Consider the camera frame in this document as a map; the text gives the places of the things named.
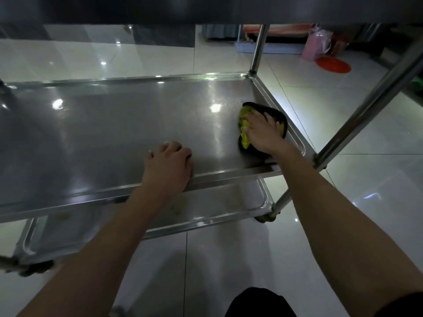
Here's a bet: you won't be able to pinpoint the person's right hand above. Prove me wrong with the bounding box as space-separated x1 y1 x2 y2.
243 108 291 156

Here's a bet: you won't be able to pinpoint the person's left hand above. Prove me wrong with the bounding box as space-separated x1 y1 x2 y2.
140 140 193 203

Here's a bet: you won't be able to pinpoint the grey and yellow cleaning cloth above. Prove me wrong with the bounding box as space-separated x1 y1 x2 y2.
237 101 288 159

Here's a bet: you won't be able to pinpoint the black grip steel cart handle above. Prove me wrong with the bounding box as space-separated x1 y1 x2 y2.
248 24 423 221

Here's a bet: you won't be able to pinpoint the person's right forearm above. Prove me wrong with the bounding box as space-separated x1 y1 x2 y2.
274 151 423 317

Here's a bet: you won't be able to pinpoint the person's left forearm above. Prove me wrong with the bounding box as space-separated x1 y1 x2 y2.
16 191 166 317

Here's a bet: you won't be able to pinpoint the pink plastic bag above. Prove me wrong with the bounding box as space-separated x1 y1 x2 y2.
301 28 333 62

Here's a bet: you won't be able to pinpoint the orange banner on stand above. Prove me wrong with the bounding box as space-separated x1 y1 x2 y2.
234 24 315 55

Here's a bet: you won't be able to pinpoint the blue grey curtain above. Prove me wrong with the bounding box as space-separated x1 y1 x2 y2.
202 24 238 40

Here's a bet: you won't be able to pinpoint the brown paper bag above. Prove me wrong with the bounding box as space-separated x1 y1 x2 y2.
330 33 349 55

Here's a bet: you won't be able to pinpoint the dark floor mat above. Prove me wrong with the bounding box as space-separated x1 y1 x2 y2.
0 24 196 48

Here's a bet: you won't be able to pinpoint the black trousers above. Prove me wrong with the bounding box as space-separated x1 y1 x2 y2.
224 287 297 317

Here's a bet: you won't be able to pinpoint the black shirt sleeve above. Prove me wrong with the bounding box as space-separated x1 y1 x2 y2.
376 292 423 317

